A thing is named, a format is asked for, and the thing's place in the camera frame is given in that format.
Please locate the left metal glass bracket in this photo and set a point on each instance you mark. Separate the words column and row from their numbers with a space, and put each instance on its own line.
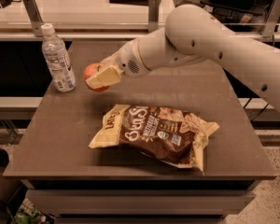
column 34, row 16

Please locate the middle metal glass bracket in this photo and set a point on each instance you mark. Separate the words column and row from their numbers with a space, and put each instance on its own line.
column 153, row 15

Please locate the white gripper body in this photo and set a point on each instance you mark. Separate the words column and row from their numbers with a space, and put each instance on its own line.
column 127, row 59

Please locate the black machine behind glass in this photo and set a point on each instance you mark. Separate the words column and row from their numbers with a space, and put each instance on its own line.
column 236, row 0

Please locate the brown yellow chip bag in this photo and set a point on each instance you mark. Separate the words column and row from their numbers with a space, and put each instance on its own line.
column 169, row 135

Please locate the dark bin at floor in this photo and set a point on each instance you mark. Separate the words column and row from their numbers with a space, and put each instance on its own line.
column 8, row 187

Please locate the clear plastic water bottle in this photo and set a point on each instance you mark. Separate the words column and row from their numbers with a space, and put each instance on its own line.
column 57, row 59

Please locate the green packaging on floor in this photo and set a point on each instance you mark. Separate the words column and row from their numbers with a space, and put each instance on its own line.
column 29, row 214

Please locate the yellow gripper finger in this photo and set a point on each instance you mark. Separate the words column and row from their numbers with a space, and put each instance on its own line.
column 109, row 75

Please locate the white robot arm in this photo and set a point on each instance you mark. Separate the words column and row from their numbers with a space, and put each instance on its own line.
column 190, row 35

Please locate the red apple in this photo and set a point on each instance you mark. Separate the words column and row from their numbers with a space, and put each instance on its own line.
column 91, row 72

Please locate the metal glass bracket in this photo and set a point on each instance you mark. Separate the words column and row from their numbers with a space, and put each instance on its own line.
column 271, row 20
column 153, row 15
column 34, row 16

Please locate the right metal glass bracket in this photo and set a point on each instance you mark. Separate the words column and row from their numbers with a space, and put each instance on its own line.
column 271, row 20

